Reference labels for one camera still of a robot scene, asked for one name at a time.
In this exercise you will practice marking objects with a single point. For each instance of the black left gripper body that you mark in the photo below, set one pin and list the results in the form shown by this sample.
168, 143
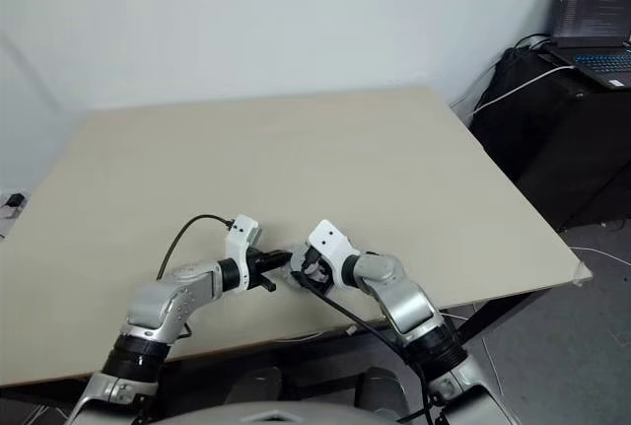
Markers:
256, 263

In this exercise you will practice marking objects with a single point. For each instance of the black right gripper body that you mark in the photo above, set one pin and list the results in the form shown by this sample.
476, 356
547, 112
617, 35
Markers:
315, 263

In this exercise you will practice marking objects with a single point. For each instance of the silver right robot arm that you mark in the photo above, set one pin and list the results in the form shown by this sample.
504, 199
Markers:
409, 306

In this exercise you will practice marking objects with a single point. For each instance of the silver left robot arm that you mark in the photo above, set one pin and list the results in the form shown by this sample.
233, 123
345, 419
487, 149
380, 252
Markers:
162, 297

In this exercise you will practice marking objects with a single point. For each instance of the small white clip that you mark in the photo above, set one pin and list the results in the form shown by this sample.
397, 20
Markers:
351, 330

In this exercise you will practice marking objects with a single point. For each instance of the dark rounded shape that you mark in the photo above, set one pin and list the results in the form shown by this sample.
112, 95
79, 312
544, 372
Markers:
382, 388
256, 385

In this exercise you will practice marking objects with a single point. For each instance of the silver robot torso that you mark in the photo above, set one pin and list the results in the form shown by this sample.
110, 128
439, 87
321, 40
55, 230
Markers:
276, 415

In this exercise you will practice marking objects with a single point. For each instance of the black power adapter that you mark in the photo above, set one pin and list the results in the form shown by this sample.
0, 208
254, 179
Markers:
16, 199

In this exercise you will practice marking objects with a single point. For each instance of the black cabinet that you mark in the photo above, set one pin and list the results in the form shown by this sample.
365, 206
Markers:
542, 149

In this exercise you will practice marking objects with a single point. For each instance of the clear tape strip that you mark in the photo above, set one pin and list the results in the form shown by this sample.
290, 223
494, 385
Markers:
582, 271

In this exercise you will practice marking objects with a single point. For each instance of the black open laptop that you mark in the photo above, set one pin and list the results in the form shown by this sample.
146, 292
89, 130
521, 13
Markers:
591, 6

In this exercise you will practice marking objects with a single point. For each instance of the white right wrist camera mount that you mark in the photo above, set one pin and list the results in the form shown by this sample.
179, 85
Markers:
331, 243

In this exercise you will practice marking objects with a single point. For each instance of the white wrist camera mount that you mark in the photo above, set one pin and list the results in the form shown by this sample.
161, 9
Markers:
331, 243
239, 243

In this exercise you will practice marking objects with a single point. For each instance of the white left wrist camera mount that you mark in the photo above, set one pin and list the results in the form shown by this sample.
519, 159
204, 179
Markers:
239, 243

